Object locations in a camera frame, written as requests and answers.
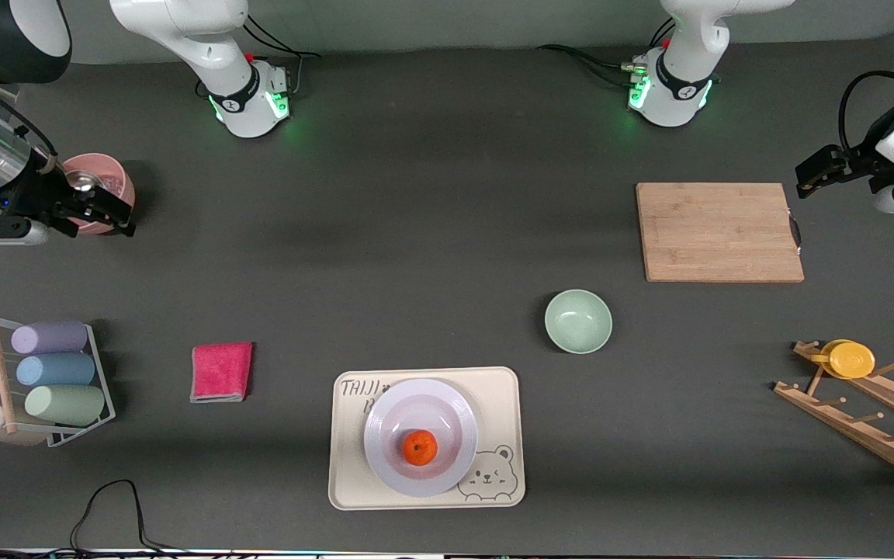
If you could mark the green cup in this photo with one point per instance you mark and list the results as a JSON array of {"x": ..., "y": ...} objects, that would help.
[{"x": 65, "y": 404}]

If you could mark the pale green bowl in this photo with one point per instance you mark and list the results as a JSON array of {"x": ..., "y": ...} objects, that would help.
[{"x": 579, "y": 321}]

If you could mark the orange fruit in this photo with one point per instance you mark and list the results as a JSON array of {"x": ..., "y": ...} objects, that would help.
[{"x": 421, "y": 448}]

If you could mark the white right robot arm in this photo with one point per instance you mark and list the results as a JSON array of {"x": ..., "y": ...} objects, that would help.
[{"x": 183, "y": 31}]

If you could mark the beige bear print tray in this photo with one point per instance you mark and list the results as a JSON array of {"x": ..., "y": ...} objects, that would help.
[{"x": 503, "y": 388}]

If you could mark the wooden peg drying rack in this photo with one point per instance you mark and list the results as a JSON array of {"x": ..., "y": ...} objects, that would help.
[{"x": 866, "y": 423}]

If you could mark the pink folded cloth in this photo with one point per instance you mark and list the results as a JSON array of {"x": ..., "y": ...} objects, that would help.
[{"x": 221, "y": 373}]

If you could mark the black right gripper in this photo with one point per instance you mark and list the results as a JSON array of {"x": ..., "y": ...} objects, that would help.
[{"x": 34, "y": 194}]

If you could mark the white round plate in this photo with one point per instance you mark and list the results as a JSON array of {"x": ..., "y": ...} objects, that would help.
[{"x": 416, "y": 404}]

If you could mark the purple cup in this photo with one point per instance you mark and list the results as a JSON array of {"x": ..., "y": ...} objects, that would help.
[{"x": 50, "y": 337}]

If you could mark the pink bowl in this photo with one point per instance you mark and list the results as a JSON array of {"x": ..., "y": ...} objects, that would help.
[{"x": 117, "y": 175}]

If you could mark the yellow cup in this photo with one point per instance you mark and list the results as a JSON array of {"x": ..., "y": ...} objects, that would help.
[{"x": 850, "y": 359}]

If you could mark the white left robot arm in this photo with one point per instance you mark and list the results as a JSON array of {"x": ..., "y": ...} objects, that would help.
[{"x": 687, "y": 46}]

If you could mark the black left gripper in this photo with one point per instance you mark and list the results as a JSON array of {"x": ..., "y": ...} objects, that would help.
[{"x": 859, "y": 161}]

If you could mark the metal scoop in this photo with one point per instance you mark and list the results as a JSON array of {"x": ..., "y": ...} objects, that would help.
[{"x": 86, "y": 182}]

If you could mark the blue cup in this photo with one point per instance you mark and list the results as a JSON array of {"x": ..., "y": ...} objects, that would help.
[{"x": 56, "y": 369}]

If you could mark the wooden cutting board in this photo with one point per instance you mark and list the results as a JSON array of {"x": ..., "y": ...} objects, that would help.
[{"x": 719, "y": 233}]

